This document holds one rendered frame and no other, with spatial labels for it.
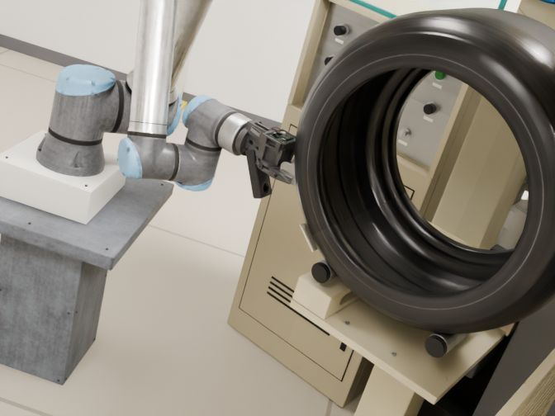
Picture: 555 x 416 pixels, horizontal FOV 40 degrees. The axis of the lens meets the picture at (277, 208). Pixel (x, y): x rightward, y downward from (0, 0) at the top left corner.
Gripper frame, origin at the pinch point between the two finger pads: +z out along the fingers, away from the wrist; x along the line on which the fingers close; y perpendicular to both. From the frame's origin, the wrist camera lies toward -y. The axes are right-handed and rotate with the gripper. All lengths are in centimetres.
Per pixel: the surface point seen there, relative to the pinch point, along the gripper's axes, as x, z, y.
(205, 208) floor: 120, -118, -102
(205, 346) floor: 47, -49, -102
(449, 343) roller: -6.6, 42.3, -10.7
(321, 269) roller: -8.6, 12.7, -10.9
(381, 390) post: 28, 23, -57
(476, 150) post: 28.3, 21.5, 13.8
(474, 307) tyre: -12.4, 45.0, 2.2
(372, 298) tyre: -12.2, 26.8, -7.7
